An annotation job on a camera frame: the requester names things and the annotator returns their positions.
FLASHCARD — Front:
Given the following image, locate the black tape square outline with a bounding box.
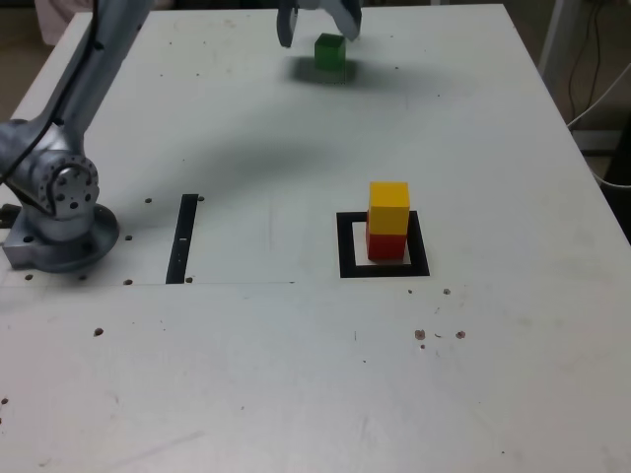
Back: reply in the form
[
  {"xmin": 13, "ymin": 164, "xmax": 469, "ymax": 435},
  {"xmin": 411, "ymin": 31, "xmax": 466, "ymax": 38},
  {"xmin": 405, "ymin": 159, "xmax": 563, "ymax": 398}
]
[{"xmin": 335, "ymin": 210, "xmax": 431, "ymax": 279}]

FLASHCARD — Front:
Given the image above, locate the red cube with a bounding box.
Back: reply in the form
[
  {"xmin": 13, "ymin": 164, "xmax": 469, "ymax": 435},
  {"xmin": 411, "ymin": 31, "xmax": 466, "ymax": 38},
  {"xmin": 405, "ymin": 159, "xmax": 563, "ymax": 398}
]
[{"xmin": 366, "ymin": 209, "xmax": 409, "ymax": 263}]

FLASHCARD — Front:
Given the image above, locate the white cable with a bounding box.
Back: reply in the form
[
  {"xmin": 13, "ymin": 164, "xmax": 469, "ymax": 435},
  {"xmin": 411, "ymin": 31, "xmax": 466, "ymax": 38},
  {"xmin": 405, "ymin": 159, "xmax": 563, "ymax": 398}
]
[{"xmin": 566, "ymin": 62, "xmax": 631, "ymax": 130}]

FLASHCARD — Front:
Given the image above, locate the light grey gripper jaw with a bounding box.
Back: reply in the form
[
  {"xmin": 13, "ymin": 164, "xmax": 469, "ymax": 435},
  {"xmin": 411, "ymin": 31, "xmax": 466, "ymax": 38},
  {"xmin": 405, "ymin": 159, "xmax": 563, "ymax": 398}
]
[{"xmin": 301, "ymin": 0, "xmax": 365, "ymax": 40}]

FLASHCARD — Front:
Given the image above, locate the green cube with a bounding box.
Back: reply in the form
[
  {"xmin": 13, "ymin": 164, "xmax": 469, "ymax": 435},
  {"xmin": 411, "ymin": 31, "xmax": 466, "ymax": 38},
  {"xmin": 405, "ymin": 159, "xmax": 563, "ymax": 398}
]
[{"xmin": 314, "ymin": 33, "xmax": 347, "ymax": 72}]

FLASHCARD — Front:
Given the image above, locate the yellow cube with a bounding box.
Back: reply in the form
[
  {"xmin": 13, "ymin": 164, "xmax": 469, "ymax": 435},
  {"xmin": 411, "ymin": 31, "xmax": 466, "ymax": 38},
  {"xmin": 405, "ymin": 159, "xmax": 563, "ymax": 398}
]
[{"xmin": 369, "ymin": 180, "xmax": 412, "ymax": 236}]

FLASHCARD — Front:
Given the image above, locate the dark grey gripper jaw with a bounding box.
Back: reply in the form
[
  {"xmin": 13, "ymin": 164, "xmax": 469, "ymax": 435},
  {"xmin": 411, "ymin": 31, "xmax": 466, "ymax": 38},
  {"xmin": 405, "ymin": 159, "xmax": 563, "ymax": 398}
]
[{"xmin": 275, "ymin": 0, "xmax": 304, "ymax": 49}]

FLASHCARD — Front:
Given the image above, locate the white post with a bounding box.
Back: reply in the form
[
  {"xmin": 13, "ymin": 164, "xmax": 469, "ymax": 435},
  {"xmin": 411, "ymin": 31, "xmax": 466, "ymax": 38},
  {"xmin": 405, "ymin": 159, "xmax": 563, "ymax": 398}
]
[{"xmin": 536, "ymin": 0, "xmax": 573, "ymax": 80}]

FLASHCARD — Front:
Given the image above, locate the black tape strip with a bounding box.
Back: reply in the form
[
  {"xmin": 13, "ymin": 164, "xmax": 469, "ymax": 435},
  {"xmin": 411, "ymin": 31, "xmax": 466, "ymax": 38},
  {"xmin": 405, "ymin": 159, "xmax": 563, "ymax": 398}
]
[{"xmin": 165, "ymin": 193, "xmax": 200, "ymax": 286}]

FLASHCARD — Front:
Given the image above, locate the grey box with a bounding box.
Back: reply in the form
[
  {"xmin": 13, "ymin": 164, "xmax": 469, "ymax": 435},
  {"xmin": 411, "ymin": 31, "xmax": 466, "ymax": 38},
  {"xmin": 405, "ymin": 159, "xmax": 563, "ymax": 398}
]
[{"xmin": 571, "ymin": 128, "xmax": 623, "ymax": 156}]

